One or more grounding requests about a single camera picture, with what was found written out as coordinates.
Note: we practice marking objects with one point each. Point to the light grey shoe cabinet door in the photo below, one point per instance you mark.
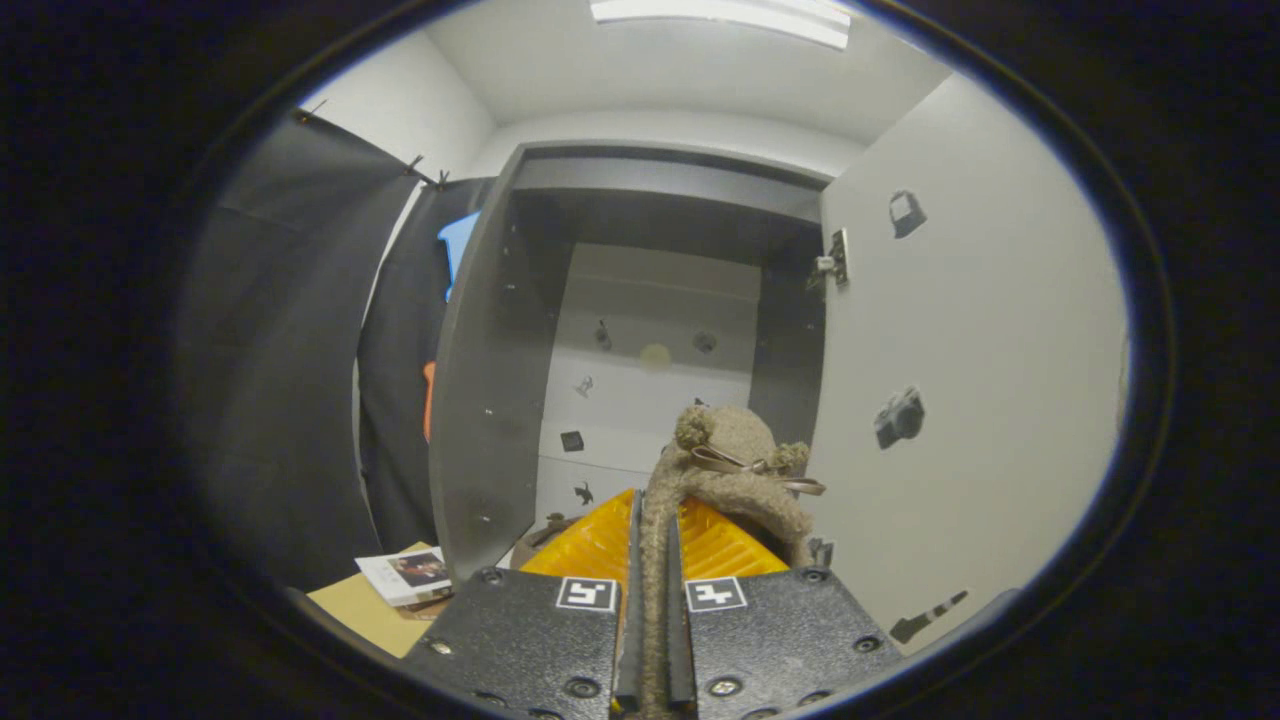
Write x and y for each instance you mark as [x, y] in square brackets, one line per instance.
[980, 350]

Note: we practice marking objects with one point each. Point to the long ceiling light panel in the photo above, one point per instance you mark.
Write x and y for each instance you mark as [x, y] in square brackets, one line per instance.
[720, 12]

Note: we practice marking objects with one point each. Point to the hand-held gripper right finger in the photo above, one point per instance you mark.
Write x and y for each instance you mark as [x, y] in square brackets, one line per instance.
[680, 660]

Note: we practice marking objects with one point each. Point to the black backdrop cloth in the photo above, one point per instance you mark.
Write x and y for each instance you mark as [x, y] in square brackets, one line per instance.
[280, 350]

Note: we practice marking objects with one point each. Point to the brown fuzzy shoe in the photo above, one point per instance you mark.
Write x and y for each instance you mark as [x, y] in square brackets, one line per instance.
[735, 440]

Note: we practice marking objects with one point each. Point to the metal cabinet hinge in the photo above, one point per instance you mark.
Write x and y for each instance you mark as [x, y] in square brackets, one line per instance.
[835, 262]
[822, 552]

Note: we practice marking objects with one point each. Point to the brown book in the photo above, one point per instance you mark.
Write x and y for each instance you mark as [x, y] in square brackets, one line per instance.
[430, 606]

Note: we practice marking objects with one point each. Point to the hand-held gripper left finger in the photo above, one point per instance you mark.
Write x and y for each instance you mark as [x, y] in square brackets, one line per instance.
[630, 650]

